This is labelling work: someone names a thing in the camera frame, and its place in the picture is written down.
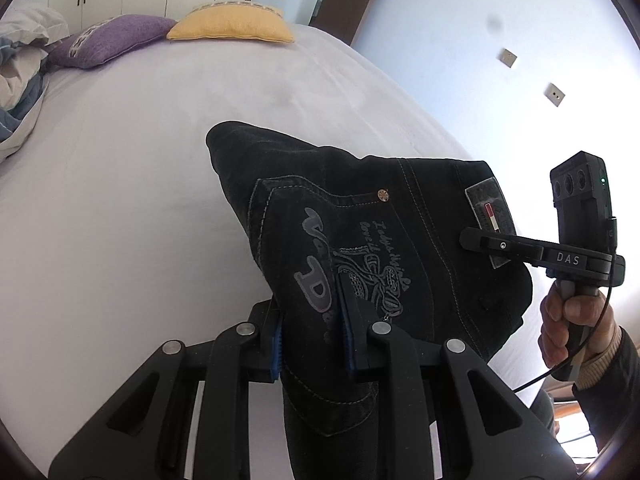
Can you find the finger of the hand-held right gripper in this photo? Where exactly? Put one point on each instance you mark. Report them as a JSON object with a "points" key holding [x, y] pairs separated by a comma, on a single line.
{"points": [[500, 245]]}

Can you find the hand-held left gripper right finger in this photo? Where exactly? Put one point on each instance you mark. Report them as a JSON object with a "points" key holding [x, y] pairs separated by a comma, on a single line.
{"points": [[356, 330]]}

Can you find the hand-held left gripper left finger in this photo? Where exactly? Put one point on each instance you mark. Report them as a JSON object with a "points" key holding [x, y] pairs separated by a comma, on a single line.
{"points": [[276, 355]]}

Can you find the black pants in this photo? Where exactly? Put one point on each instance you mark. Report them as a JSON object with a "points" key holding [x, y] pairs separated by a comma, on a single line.
{"points": [[350, 210]]}

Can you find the person's right forearm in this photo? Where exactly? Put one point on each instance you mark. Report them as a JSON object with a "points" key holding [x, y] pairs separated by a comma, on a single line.
{"points": [[607, 390]]}

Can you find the person's right hand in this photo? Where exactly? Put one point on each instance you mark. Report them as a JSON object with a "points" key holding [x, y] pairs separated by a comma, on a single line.
{"points": [[555, 330]]}

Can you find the bed with white sheet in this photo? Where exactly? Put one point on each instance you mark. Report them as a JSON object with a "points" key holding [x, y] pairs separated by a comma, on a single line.
{"points": [[150, 170]]}

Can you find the brown wooden door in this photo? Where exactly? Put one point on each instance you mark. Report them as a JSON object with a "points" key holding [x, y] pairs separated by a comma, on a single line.
{"points": [[345, 0]]}

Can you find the yellow pillow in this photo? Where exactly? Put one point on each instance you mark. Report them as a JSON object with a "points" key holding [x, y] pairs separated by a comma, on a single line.
{"points": [[230, 24]]}

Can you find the purple pillow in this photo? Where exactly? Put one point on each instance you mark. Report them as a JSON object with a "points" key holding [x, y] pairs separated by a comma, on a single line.
{"points": [[110, 40]]}

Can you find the white and blue duvet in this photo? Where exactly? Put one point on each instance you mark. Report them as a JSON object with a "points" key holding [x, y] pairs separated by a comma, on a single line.
{"points": [[22, 75]]}

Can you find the white wall socket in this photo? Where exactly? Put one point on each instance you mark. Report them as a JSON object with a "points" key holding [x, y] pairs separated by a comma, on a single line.
{"points": [[554, 94], [509, 57]]}

